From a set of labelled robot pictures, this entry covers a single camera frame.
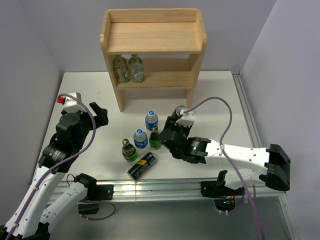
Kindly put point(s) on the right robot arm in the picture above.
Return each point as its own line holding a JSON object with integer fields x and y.
{"x": 269, "y": 165}

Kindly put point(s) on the water bottle blue label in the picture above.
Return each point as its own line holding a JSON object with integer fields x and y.
{"x": 151, "y": 119}
{"x": 140, "y": 139}

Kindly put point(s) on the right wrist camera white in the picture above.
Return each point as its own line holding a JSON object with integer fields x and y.
{"x": 186, "y": 117}

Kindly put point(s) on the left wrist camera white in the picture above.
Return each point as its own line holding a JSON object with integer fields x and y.
{"x": 69, "y": 104}

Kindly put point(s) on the clear glass bottle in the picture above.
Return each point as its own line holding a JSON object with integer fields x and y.
{"x": 121, "y": 69}
{"x": 136, "y": 70}

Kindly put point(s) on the clear glass bottle right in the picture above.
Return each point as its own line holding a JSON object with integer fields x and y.
{"x": 136, "y": 70}

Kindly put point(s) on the water bottle blue label front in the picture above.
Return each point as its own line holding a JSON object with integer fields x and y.
{"x": 140, "y": 139}

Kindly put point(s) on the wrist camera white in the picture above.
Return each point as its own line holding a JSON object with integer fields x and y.
{"x": 69, "y": 104}
{"x": 186, "y": 117}

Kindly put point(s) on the dark beverage can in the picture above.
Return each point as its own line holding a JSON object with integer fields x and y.
{"x": 142, "y": 166}
{"x": 177, "y": 112}

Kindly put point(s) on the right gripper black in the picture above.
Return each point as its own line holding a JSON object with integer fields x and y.
{"x": 172, "y": 123}

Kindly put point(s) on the green glass bottle rear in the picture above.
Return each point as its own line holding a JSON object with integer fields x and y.
{"x": 154, "y": 140}

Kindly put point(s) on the green glass bottle front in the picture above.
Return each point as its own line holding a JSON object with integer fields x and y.
{"x": 128, "y": 150}

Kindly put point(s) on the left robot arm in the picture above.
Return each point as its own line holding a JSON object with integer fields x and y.
{"x": 34, "y": 219}

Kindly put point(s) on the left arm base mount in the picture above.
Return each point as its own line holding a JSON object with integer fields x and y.
{"x": 100, "y": 197}

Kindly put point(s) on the wooden two-tier shelf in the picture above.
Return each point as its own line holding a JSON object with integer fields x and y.
{"x": 156, "y": 31}

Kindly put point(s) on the aluminium front rail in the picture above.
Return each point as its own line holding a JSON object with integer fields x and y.
{"x": 150, "y": 190}

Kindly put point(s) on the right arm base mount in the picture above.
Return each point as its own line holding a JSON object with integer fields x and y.
{"x": 226, "y": 200}

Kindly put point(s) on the green glass bottle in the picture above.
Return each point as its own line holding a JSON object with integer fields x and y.
{"x": 128, "y": 150}
{"x": 154, "y": 140}

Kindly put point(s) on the clear glass bottle left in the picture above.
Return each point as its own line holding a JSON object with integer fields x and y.
{"x": 121, "y": 69}

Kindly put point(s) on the water bottle blue label rear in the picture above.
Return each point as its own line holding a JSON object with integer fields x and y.
{"x": 151, "y": 119}

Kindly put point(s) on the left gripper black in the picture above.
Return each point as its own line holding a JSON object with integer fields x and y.
{"x": 101, "y": 117}

